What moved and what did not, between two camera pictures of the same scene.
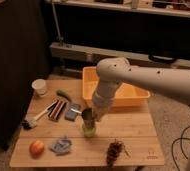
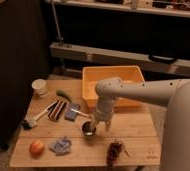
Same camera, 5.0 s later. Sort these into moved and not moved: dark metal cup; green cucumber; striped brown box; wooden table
Moved: dark metal cup
Not moved: wooden table; green cucumber; striped brown box
